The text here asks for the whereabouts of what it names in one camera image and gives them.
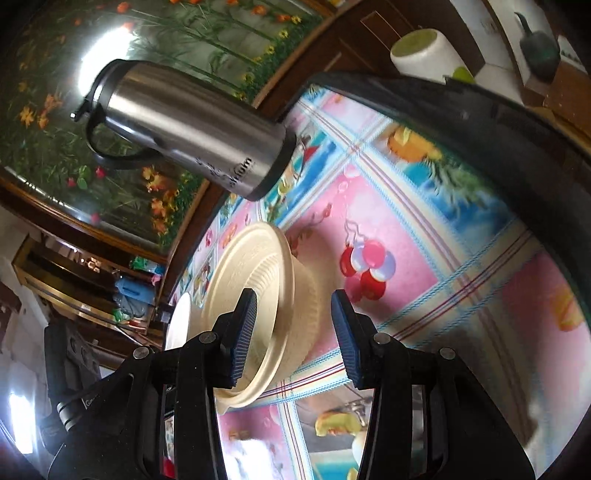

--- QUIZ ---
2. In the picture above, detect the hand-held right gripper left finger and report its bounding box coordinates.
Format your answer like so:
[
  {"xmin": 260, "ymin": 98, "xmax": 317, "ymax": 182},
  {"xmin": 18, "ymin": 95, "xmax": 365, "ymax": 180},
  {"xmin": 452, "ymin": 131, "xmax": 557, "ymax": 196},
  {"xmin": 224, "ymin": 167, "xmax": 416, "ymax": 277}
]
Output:
[{"xmin": 46, "ymin": 288, "xmax": 259, "ymax": 480}]

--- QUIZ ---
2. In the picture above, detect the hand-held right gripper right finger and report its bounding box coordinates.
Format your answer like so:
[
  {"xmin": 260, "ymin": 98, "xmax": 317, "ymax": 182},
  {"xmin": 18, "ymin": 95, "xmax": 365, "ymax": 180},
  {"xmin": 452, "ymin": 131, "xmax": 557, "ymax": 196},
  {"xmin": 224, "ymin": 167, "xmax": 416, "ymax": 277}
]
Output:
[{"xmin": 331, "ymin": 290, "xmax": 539, "ymax": 480}]

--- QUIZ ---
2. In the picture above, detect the beige ribbed plastic bowl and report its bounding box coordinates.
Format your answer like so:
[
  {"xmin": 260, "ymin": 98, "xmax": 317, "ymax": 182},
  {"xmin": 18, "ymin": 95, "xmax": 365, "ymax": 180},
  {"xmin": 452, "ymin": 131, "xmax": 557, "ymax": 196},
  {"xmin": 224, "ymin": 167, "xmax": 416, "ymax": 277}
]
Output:
[{"xmin": 203, "ymin": 222, "xmax": 319, "ymax": 409}]

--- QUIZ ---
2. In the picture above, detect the white foam bowl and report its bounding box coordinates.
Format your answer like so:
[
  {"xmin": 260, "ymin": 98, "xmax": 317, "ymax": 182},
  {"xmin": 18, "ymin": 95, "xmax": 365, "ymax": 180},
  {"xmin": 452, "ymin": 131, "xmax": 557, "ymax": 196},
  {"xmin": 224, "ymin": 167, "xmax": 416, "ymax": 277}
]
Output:
[{"xmin": 165, "ymin": 293, "xmax": 192, "ymax": 352}]

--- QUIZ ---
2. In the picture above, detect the blue thermos flask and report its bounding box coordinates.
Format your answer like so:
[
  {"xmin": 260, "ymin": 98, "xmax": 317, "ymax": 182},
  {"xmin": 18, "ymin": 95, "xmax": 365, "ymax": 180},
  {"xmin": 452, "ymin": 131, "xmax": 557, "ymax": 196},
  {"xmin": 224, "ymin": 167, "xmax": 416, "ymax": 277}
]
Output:
[{"xmin": 115, "ymin": 276, "xmax": 155, "ymax": 319}]

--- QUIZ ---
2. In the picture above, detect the flower-painted glass panel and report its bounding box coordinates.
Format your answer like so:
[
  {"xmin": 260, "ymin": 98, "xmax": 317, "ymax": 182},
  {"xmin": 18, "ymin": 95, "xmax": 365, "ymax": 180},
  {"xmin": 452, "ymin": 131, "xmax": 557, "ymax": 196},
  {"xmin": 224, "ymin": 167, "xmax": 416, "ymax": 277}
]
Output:
[{"xmin": 0, "ymin": 0, "xmax": 324, "ymax": 252}]

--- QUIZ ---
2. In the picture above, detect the stainless steel thermos jug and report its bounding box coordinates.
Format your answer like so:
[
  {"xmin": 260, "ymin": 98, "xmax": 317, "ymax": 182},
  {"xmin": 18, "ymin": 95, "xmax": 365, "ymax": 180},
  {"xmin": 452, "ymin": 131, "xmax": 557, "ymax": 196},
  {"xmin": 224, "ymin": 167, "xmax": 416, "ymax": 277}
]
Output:
[{"xmin": 70, "ymin": 59, "xmax": 297, "ymax": 201}]

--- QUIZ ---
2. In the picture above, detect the dark metal kettle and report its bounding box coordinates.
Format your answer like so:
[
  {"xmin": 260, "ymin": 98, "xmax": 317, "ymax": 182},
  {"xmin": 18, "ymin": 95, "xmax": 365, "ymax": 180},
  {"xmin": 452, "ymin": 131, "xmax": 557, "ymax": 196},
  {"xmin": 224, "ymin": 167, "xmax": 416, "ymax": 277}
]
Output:
[{"xmin": 515, "ymin": 13, "xmax": 561, "ymax": 83}]

